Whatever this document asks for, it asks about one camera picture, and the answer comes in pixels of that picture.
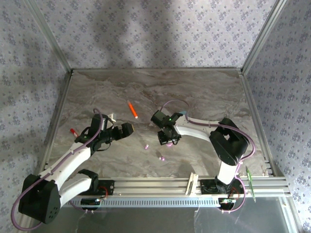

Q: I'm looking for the green circuit board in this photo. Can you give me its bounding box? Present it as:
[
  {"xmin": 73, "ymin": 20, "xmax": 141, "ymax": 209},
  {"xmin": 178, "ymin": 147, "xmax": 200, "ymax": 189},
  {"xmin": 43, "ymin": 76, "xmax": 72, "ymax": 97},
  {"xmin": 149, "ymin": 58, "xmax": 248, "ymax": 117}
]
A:
[{"xmin": 245, "ymin": 166, "xmax": 258, "ymax": 202}]

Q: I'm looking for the long aluminium base rail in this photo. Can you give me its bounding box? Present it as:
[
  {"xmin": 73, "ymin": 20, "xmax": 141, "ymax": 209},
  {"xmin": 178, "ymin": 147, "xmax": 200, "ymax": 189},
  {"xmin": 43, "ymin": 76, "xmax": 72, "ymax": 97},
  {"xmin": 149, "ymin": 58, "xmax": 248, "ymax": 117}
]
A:
[{"xmin": 25, "ymin": 176, "xmax": 292, "ymax": 198}]

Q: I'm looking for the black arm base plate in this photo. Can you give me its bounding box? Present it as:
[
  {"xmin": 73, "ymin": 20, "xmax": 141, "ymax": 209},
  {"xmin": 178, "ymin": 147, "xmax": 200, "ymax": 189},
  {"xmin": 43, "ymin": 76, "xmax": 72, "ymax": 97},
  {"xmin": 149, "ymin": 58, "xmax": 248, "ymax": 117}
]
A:
[
  {"xmin": 200, "ymin": 179, "xmax": 244, "ymax": 195},
  {"xmin": 92, "ymin": 179, "xmax": 115, "ymax": 196}
]

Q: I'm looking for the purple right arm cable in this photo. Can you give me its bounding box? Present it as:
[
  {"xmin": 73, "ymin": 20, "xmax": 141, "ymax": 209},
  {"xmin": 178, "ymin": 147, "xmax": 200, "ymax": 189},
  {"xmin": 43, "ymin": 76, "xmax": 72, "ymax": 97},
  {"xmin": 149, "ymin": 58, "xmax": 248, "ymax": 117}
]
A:
[{"xmin": 161, "ymin": 99, "xmax": 256, "ymax": 215}]

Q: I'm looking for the grey slotted cable duct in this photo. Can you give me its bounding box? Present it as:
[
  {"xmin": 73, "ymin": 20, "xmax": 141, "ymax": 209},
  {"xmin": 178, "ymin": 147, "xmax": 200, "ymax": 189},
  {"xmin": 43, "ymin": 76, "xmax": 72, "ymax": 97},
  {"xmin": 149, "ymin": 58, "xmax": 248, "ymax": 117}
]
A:
[{"xmin": 69, "ymin": 197, "xmax": 222, "ymax": 209}]

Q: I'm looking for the orange marker pen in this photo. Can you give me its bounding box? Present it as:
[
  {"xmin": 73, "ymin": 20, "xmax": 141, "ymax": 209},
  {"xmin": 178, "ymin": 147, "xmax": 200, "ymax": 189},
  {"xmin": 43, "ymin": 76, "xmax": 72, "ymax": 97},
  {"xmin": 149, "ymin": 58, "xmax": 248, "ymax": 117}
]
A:
[{"xmin": 127, "ymin": 101, "xmax": 139, "ymax": 119}]

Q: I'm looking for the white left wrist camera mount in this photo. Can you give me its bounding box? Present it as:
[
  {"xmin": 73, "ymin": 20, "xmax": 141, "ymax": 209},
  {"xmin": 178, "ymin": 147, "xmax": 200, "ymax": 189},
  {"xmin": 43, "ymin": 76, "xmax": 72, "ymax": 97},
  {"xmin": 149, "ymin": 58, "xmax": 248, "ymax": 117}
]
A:
[{"xmin": 102, "ymin": 113, "xmax": 117, "ymax": 129}]

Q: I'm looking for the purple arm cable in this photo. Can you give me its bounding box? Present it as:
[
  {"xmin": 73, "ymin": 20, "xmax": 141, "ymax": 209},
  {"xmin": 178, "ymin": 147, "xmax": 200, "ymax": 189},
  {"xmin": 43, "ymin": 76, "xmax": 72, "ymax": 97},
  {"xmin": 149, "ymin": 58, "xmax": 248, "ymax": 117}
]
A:
[
  {"xmin": 11, "ymin": 108, "xmax": 103, "ymax": 231},
  {"xmin": 161, "ymin": 99, "xmax": 256, "ymax": 215}
]

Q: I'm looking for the small black controller box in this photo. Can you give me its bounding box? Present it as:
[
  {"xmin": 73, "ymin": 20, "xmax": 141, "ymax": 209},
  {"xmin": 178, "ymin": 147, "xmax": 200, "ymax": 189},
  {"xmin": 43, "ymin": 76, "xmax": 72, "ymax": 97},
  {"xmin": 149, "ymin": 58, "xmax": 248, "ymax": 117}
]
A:
[
  {"xmin": 81, "ymin": 198, "xmax": 102, "ymax": 206},
  {"xmin": 218, "ymin": 198, "xmax": 237, "ymax": 210}
]

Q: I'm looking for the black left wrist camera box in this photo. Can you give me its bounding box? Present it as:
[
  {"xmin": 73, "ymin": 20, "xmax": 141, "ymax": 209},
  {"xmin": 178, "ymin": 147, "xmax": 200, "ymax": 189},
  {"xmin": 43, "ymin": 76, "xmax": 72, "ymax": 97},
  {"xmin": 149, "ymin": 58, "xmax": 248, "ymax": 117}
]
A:
[{"xmin": 91, "ymin": 113, "xmax": 104, "ymax": 133}]

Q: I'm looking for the aluminium corner post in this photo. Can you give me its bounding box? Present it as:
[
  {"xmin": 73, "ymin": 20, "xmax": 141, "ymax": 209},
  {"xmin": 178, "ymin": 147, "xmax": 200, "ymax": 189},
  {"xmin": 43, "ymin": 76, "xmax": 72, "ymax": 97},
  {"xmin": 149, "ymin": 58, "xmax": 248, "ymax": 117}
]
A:
[
  {"xmin": 240, "ymin": 0, "xmax": 289, "ymax": 75},
  {"xmin": 25, "ymin": 0, "xmax": 74, "ymax": 73}
]

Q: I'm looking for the grey metal sheet panel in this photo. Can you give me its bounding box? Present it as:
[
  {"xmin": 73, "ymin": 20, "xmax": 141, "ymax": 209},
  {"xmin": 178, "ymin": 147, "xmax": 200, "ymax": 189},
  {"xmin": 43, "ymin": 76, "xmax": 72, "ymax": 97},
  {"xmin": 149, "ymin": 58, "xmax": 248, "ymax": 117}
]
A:
[{"xmin": 31, "ymin": 197, "xmax": 298, "ymax": 233}]

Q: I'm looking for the aluminium table side rail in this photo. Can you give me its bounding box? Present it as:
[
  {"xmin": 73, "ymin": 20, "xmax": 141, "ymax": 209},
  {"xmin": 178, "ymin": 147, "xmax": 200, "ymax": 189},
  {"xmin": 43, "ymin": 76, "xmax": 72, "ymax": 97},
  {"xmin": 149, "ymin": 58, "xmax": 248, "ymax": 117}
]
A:
[
  {"xmin": 33, "ymin": 69, "xmax": 74, "ymax": 179},
  {"xmin": 239, "ymin": 69, "xmax": 279, "ymax": 177}
]

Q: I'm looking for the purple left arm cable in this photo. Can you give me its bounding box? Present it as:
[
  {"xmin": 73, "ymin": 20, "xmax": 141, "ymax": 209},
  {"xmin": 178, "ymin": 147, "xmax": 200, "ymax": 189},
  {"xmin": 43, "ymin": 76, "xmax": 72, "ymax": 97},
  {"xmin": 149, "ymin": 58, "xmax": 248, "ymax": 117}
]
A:
[{"xmin": 11, "ymin": 108, "xmax": 103, "ymax": 231}]

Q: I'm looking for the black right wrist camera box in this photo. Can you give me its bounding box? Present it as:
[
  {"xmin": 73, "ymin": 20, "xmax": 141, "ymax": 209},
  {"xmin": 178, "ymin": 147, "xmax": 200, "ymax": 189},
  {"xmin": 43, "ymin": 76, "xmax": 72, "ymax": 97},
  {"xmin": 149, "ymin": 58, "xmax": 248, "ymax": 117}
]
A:
[{"xmin": 150, "ymin": 110, "xmax": 169, "ymax": 127}]

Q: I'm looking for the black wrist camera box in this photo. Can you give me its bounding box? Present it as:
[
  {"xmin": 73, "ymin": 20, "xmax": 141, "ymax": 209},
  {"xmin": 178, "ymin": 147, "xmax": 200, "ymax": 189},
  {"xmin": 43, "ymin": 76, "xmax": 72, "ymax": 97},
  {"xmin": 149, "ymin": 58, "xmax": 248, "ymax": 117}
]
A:
[
  {"xmin": 150, "ymin": 110, "xmax": 169, "ymax": 127},
  {"xmin": 91, "ymin": 113, "xmax": 104, "ymax": 133}
]

